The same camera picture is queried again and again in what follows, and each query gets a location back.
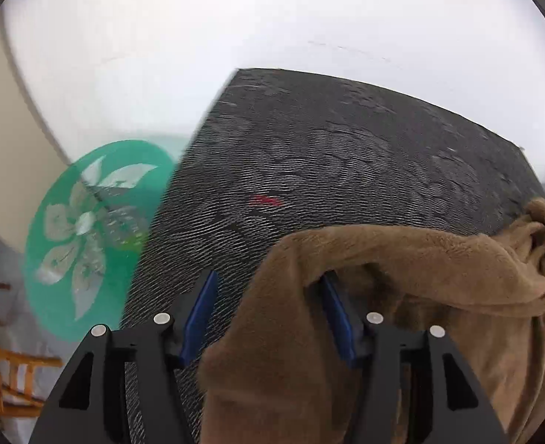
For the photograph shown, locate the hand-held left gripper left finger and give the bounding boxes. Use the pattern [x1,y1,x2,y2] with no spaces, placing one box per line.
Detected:
[28,269,220,444]

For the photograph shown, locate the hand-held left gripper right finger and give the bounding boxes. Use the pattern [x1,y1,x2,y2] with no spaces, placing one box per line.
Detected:
[321,271,509,444]

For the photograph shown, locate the brown fleece pants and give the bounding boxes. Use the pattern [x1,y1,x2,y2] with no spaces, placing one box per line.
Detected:
[199,196,545,444]

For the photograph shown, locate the green floral round disc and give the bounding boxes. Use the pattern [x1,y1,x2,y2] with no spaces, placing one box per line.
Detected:
[24,135,191,344]

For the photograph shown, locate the black perforated metal table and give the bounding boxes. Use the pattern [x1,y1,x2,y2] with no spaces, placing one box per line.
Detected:
[120,68,545,444]

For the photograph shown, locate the orange wooden chair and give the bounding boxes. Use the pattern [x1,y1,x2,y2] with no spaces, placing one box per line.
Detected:
[0,277,64,419]

